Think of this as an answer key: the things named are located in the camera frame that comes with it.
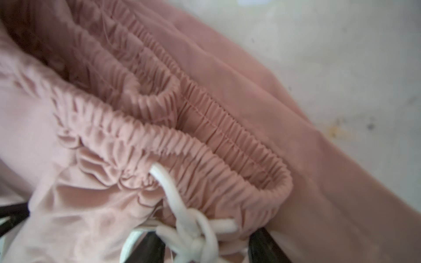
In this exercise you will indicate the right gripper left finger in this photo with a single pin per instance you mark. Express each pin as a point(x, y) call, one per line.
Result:
point(150, 250)

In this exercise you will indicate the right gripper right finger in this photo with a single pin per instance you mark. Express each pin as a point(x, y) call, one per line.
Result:
point(262, 248)

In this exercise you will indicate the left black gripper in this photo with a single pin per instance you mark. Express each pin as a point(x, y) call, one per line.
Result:
point(13, 214)

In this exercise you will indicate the pink garment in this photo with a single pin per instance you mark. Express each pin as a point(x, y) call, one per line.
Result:
point(120, 118)

